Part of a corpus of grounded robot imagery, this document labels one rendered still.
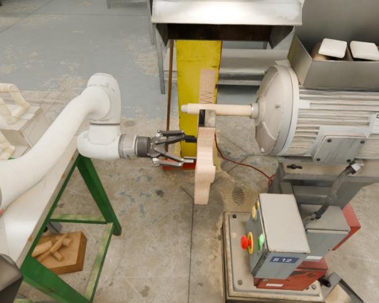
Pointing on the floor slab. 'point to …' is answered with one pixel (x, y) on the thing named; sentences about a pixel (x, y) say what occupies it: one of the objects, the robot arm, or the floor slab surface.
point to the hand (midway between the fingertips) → (195, 149)
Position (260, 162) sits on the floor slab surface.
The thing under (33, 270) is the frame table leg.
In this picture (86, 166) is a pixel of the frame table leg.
